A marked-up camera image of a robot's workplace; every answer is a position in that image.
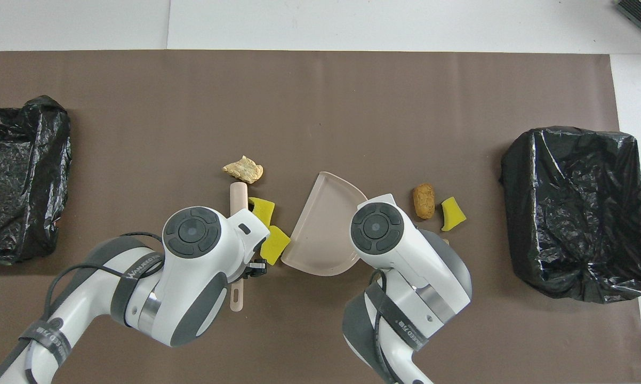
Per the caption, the brown croquette shaped chunk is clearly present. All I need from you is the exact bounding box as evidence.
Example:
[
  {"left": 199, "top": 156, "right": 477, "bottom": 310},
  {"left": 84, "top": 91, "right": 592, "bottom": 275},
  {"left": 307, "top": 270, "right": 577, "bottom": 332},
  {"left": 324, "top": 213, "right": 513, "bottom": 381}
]
[{"left": 412, "top": 183, "right": 436, "bottom": 220}]

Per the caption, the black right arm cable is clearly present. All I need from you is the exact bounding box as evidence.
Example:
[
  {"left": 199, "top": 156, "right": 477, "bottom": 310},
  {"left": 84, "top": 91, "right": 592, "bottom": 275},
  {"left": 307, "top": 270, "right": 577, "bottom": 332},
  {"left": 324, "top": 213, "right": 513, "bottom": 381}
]
[{"left": 370, "top": 268, "right": 409, "bottom": 384}]

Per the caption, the brown table mat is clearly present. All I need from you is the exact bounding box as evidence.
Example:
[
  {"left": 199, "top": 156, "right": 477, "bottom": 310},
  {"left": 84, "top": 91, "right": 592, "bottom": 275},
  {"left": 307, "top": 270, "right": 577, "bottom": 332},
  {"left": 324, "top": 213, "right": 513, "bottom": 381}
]
[{"left": 0, "top": 51, "right": 641, "bottom": 384}]

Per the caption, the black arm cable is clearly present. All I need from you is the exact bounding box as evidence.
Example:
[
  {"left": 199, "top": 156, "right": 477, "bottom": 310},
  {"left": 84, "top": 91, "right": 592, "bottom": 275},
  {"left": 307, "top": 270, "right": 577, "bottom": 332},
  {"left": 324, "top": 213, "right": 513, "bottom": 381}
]
[
  {"left": 44, "top": 231, "right": 165, "bottom": 321},
  {"left": 370, "top": 268, "right": 409, "bottom": 384}
]

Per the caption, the beige hand brush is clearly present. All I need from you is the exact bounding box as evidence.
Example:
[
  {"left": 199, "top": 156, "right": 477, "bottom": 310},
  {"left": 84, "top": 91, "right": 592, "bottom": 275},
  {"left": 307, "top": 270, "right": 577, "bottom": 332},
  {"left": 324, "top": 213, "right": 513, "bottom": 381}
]
[{"left": 229, "top": 182, "right": 248, "bottom": 313}]

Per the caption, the pale pink plastic dustpan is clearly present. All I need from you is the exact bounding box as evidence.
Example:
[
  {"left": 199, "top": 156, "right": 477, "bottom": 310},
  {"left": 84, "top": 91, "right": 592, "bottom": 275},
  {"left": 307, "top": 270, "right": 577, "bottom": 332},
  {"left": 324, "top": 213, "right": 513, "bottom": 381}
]
[{"left": 281, "top": 171, "right": 369, "bottom": 277}]

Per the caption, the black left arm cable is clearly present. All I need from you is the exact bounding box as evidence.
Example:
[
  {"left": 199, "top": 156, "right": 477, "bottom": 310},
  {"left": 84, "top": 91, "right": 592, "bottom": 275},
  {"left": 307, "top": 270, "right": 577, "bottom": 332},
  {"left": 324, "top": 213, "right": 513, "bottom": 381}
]
[{"left": 44, "top": 231, "right": 165, "bottom": 321}]

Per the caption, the black bag lined bin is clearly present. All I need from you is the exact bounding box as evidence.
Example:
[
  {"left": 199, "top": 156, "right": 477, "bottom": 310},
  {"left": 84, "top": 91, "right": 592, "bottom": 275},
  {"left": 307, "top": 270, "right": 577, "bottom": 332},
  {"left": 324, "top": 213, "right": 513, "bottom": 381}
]
[
  {"left": 499, "top": 126, "right": 641, "bottom": 305},
  {"left": 0, "top": 95, "right": 71, "bottom": 266}
]

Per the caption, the yellow sponge piece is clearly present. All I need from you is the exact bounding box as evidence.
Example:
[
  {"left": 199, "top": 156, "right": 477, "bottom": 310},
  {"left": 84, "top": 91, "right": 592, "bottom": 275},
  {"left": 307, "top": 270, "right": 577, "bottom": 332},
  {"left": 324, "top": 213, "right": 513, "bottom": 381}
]
[
  {"left": 440, "top": 196, "right": 467, "bottom": 232},
  {"left": 260, "top": 225, "right": 291, "bottom": 266},
  {"left": 247, "top": 197, "right": 276, "bottom": 229}
]

